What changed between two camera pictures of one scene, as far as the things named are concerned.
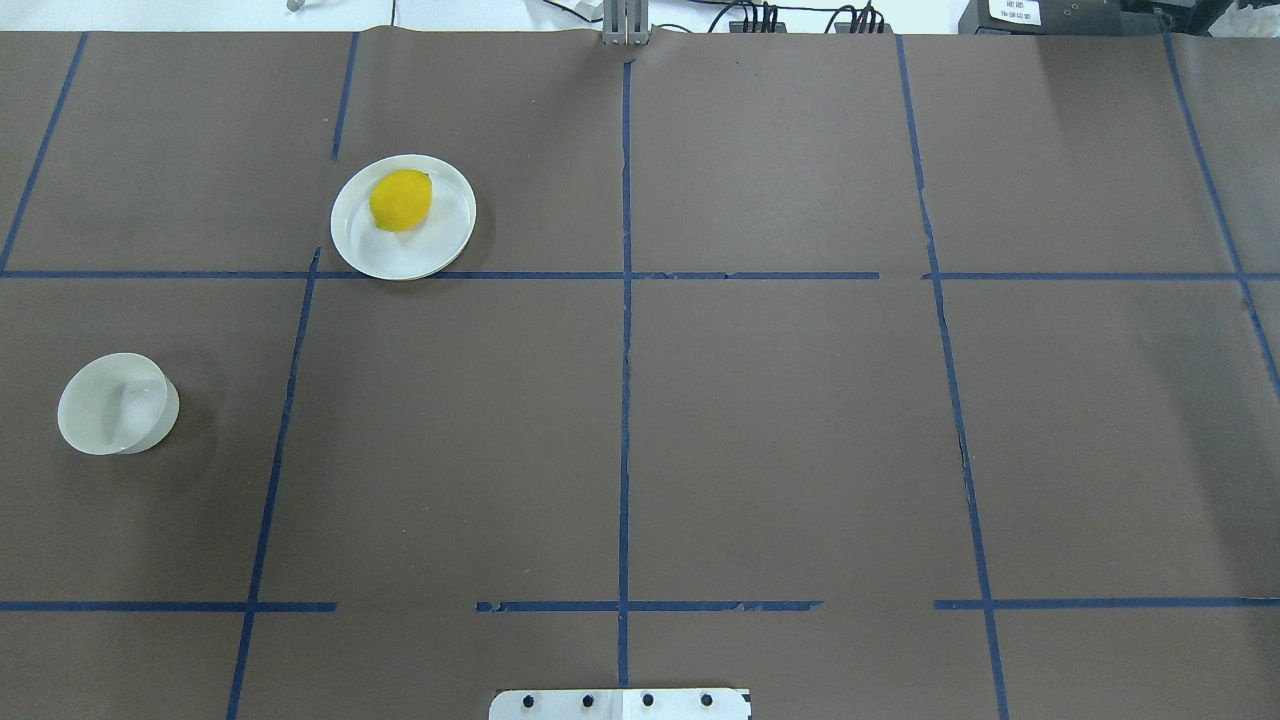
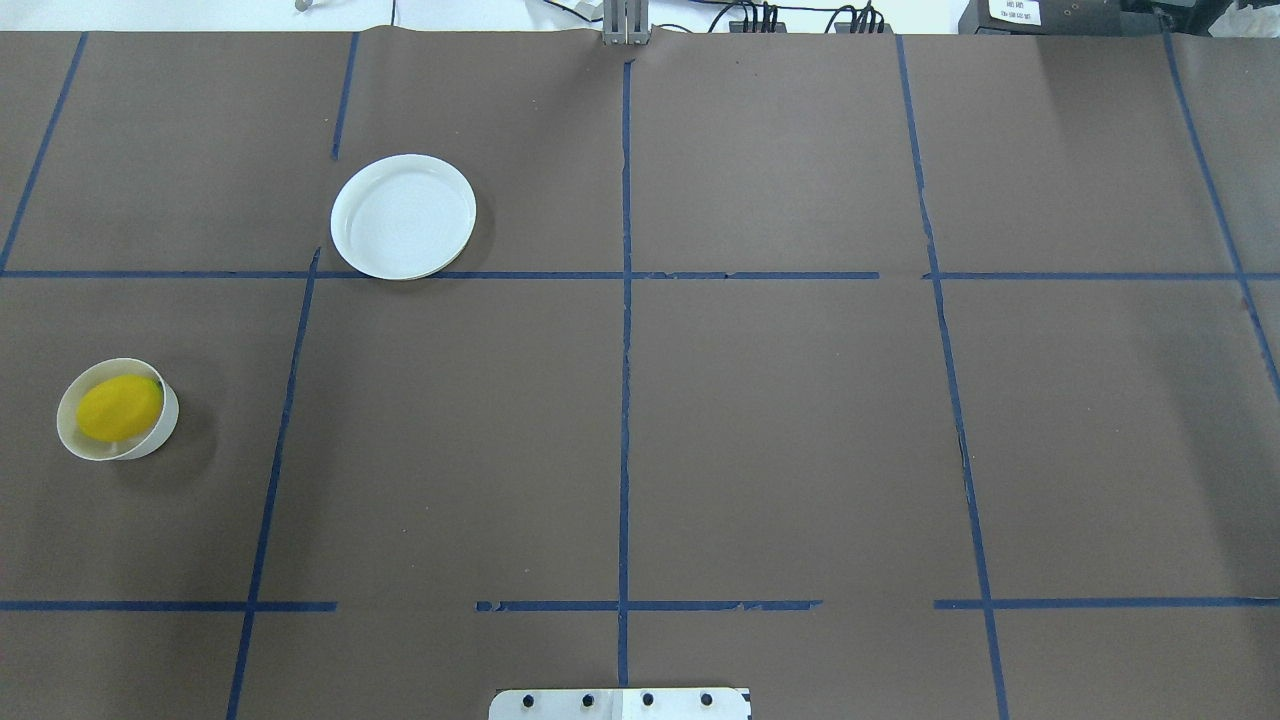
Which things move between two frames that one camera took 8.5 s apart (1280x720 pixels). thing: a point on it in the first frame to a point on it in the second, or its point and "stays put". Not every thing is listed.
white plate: x=402 y=217 stays put
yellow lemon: x=400 y=199 to x=119 y=408
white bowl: x=118 y=404 stays put
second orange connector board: x=862 y=28 stays put
